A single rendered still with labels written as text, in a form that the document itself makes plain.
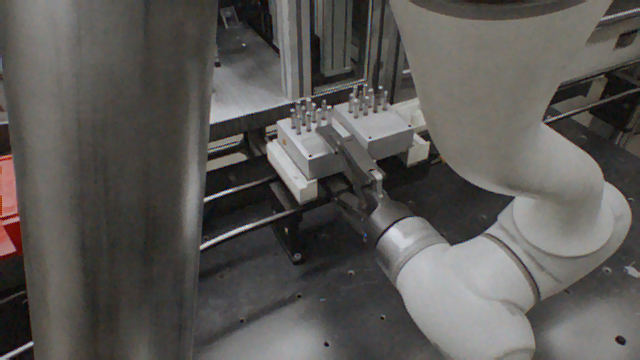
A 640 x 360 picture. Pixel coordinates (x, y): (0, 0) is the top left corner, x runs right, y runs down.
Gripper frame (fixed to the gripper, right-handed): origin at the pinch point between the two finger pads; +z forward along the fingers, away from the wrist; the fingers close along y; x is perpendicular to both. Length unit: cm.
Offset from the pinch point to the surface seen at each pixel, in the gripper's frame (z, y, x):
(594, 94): 84, -94, -219
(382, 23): 19.2, 11.6, -21.8
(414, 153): -2.5, -3.3, -16.1
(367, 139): -1.3, 2.3, -6.5
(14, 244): -0.4, 2.9, 46.0
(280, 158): 6.5, -2.6, 6.3
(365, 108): 5.2, 3.7, -10.0
